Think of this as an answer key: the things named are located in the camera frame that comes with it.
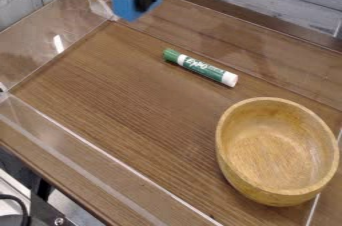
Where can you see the green Expo marker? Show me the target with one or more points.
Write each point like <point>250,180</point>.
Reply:
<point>200,67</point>

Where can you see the blue rectangular block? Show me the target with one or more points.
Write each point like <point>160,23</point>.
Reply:
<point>124,9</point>

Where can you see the brown wooden bowl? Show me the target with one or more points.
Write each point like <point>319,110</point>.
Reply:
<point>276,151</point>

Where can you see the clear acrylic corner bracket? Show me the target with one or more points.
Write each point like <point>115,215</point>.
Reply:
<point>100,8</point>

